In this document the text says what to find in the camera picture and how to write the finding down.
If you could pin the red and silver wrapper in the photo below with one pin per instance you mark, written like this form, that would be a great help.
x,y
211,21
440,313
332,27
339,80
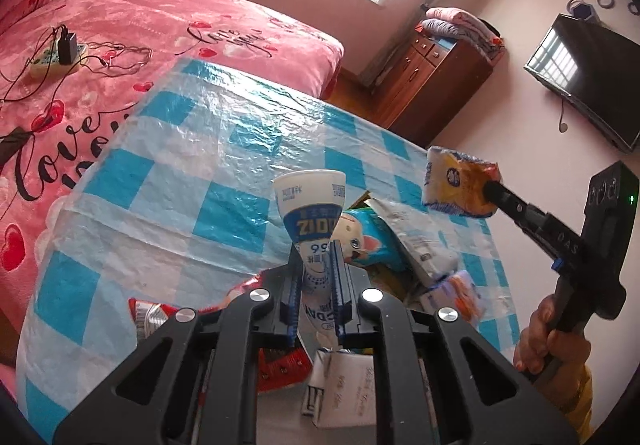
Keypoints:
x,y
150,317

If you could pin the white paper cup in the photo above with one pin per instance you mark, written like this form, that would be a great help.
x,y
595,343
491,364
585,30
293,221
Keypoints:
x,y
312,205

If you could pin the blue cartoon snack bag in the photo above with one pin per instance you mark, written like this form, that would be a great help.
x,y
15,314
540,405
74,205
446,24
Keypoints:
x,y
372,240

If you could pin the blue hexagonal wall item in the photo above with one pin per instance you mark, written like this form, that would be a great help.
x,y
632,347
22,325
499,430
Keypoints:
x,y
580,7

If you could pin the blue checkered plastic sheet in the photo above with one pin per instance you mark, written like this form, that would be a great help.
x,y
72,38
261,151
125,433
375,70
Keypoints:
x,y
210,150

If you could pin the grey and white courier bag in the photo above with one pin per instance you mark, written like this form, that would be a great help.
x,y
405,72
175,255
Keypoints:
x,y
420,240

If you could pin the white paper carton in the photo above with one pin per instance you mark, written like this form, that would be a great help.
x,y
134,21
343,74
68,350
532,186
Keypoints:
x,y
345,390

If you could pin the pink bed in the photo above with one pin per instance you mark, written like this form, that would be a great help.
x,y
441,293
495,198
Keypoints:
x,y
150,25

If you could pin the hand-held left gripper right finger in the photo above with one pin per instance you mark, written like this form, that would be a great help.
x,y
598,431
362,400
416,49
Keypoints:
x,y
340,287

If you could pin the brown wooden cabinet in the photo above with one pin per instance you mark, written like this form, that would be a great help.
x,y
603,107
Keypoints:
x,y
435,85

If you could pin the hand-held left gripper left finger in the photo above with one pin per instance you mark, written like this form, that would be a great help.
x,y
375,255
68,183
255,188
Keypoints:
x,y
295,287

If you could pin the person's right forearm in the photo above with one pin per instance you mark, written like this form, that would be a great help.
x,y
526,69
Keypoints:
x,y
575,392

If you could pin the yellow and white snack packet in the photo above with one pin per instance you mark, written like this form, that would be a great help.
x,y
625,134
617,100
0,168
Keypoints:
x,y
455,180

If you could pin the orange and white snack packet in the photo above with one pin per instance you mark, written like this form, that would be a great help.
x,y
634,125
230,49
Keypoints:
x,y
457,297

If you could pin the folded quilts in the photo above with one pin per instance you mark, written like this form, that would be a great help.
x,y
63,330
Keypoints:
x,y
457,27

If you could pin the person's right hand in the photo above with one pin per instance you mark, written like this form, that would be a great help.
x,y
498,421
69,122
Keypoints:
x,y
535,345

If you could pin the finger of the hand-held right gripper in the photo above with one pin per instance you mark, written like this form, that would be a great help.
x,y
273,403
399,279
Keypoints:
x,y
520,212

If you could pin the white power strip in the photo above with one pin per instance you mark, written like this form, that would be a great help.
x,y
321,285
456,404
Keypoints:
x,y
42,62

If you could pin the red snack wrapper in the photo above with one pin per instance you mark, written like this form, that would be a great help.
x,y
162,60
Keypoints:
x,y
280,370

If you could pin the black flat television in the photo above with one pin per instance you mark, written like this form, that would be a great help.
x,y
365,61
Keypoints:
x,y
590,75

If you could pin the black charger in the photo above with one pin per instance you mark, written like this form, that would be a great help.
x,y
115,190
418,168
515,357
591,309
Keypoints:
x,y
67,49

